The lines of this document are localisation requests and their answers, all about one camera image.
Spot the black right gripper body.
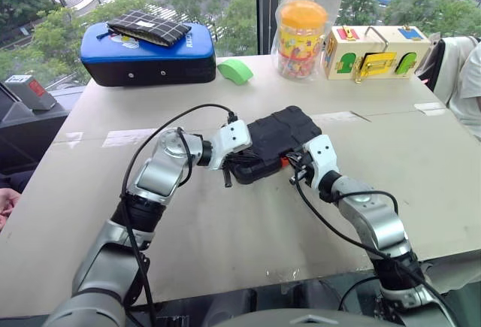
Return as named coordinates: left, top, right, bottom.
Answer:
left=292, top=151, right=315, bottom=188

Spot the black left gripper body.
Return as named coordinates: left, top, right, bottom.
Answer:
left=224, top=149, right=261, bottom=169

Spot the black plastic tool case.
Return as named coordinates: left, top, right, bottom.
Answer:
left=228, top=105, right=324, bottom=186

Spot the wooden latch puzzle box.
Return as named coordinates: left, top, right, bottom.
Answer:
left=323, top=25, right=431, bottom=84

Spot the bystander bare hand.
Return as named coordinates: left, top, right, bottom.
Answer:
left=0, top=187, right=22, bottom=231

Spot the green foam piece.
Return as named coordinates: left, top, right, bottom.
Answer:
left=216, top=59, right=255, bottom=85

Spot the clear tape piece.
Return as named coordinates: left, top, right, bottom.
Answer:
left=265, top=266, right=302, bottom=281

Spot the plastic jar with orange lid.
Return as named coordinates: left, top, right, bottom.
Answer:
left=277, top=0, right=328, bottom=80

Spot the blue and black padded case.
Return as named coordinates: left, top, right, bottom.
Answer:
left=80, top=22, right=217, bottom=88

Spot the dark grey rounded housing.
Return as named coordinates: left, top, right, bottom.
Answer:
left=225, top=307, right=395, bottom=327

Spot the black white checked pouch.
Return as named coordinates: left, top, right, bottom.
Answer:
left=106, top=9, right=193, bottom=47

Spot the dark chair with jacket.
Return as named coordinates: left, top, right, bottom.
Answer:
left=415, top=32, right=480, bottom=107

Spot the person in white shirt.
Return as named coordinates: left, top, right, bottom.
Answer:
left=448, top=38, right=481, bottom=133

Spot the bystander dark blue clothing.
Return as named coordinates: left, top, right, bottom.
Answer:
left=0, top=171, right=35, bottom=195

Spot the grey device with red label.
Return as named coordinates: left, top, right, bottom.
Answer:
left=4, top=74, right=58, bottom=112

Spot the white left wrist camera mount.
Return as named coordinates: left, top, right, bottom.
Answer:
left=207, top=120, right=253, bottom=171

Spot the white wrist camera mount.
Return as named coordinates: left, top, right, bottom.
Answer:
left=301, top=135, right=341, bottom=189
left=207, top=120, right=253, bottom=171

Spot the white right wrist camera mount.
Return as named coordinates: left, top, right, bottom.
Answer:
left=301, top=135, right=341, bottom=189

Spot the black window frame post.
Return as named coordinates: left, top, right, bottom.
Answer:
left=256, top=0, right=281, bottom=56

